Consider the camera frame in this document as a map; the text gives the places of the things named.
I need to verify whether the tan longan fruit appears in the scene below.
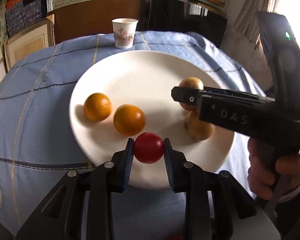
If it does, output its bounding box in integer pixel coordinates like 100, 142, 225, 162
179, 77, 204, 112

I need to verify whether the red cherry tomato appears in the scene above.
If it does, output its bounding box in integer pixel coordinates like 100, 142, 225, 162
133, 132, 165, 164

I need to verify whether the tan potato-like fruit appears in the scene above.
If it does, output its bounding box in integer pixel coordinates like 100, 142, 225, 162
184, 111, 215, 141

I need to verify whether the orange mandarin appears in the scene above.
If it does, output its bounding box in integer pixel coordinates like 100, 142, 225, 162
83, 93, 113, 122
113, 104, 146, 137

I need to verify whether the person right hand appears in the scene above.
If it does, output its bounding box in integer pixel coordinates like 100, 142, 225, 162
248, 138, 300, 200

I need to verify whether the white ceramic plate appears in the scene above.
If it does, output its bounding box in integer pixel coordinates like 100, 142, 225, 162
69, 50, 235, 190

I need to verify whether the black television screen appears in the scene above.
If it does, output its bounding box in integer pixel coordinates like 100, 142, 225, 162
148, 0, 228, 48

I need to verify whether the white paper cup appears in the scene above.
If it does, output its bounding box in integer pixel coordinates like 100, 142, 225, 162
112, 18, 139, 49

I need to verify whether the blue checked tablecloth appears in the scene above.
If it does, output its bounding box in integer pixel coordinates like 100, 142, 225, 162
0, 31, 264, 239

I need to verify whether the brown wooden cabinet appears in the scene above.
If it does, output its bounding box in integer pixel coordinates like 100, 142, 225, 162
47, 0, 151, 44

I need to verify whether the framed wooden panel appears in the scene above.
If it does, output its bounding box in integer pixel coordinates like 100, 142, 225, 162
4, 14, 55, 72

